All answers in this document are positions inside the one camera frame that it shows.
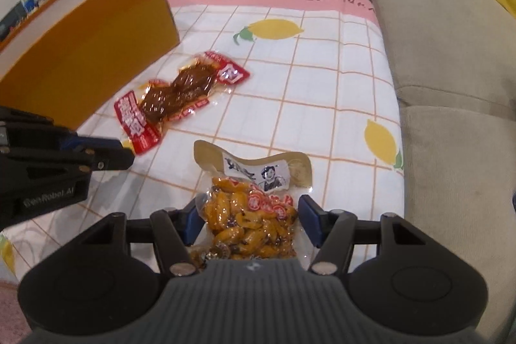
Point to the red brown meat snack pack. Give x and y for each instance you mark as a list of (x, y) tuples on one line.
[(143, 112)]

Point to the lemon patterned tablecloth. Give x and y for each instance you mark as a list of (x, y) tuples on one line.
[(320, 84)]

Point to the yellow chicken feet snack pack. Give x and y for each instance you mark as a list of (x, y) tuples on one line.
[(250, 207)]

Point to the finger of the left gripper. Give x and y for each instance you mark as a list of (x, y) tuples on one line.
[(84, 142), (109, 159)]

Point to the beige sofa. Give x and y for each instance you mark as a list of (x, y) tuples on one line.
[(453, 65)]

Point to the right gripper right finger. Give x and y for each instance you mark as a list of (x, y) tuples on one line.
[(331, 232)]

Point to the orange cardboard box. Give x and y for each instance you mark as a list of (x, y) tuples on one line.
[(69, 57)]

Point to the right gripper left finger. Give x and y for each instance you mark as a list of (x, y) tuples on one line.
[(174, 231)]

